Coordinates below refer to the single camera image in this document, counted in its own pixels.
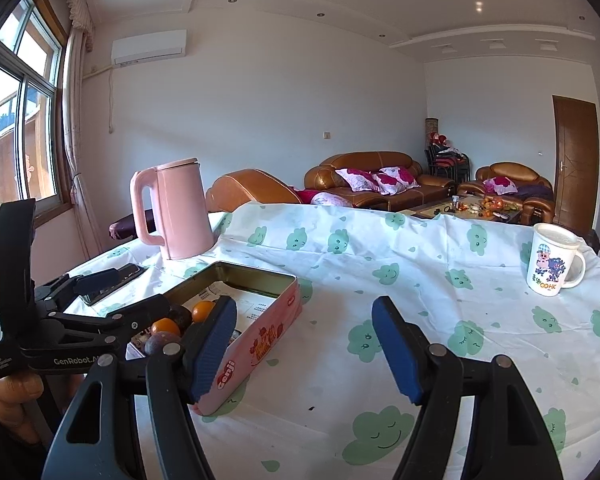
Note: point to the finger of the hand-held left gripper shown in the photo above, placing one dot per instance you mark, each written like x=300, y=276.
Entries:
x=130, y=317
x=97, y=280

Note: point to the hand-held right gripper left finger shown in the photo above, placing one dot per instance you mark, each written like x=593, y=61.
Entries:
x=212, y=350

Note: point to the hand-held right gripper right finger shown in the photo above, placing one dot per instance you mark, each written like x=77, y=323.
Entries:
x=395, y=355

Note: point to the large orange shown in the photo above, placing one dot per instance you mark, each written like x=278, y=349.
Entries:
x=166, y=327

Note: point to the round orange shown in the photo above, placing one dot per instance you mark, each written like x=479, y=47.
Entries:
x=203, y=311

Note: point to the dark brown passion fruit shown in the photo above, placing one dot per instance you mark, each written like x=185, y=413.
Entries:
x=180, y=316

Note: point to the pink tin box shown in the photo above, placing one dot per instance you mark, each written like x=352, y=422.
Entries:
x=265, y=340

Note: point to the person's left hand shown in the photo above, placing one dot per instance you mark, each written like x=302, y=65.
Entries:
x=15, y=390

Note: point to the black smartphone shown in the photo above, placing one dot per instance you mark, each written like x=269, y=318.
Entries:
x=125, y=275

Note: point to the printed paper sheet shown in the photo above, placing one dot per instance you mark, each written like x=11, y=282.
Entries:
x=255, y=312

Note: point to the cloud print tablecloth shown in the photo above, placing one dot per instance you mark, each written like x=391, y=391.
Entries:
x=455, y=300

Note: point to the pink electric kettle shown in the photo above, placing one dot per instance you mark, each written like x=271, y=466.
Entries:
x=180, y=210

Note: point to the pink curtain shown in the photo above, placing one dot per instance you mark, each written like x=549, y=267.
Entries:
x=77, y=170

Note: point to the window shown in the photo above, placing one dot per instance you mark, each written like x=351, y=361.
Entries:
x=10, y=125

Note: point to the brown leather armchair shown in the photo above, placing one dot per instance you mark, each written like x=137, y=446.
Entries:
x=507, y=170
x=250, y=187

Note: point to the cluttered coffee table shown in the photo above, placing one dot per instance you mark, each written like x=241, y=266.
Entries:
x=475, y=207

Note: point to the pink blanket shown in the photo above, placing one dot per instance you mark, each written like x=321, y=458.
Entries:
x=325, y=197

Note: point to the floral pillow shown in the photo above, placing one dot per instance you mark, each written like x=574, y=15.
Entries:
x=397, y=179
x=500, y=185
x=356, y=179

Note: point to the white cartoon mug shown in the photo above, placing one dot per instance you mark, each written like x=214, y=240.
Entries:
x=550, y=260

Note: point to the brown leather sofa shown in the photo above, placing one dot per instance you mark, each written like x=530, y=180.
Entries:
x=365, y=160

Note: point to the stacked dark chairs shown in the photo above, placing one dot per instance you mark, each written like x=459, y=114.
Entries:
x=447, y=162

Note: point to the purple blanket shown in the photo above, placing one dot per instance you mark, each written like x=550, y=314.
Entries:
x=535, y=191

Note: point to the tall patterned vase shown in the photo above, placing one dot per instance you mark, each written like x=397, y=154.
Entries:
x=431, y=127

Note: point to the white air conditioner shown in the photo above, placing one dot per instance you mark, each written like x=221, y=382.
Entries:
x=150, y=47

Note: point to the brown wooden door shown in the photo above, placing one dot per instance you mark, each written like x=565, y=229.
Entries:
x=575, y=165

